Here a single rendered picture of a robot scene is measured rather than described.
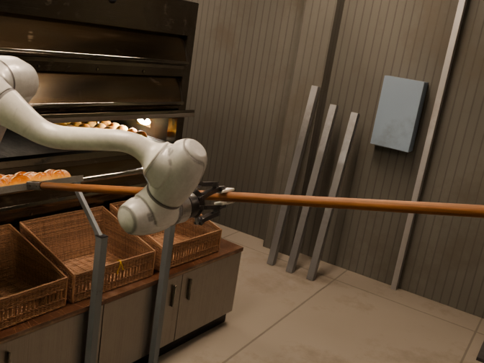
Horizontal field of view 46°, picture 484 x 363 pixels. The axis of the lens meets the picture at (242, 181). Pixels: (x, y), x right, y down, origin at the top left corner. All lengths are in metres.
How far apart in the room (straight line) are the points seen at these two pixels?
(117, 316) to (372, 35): 3.23
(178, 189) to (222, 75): 4.43
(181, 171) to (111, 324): 1.85
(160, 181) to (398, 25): 3.88
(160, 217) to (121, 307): 1.70
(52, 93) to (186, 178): 1.82
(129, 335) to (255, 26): 3.36
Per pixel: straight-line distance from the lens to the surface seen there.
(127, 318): 3.17
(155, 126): 3.93
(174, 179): 1.36
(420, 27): 4.99
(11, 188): 2.44
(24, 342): 2.76
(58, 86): 3.13
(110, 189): 2.07
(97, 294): 2.85
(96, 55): 3.19
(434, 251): 5.11
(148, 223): 1.43
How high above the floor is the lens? 1.96
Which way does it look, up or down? 15 degrees down
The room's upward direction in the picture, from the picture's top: 9 degrees clockwise
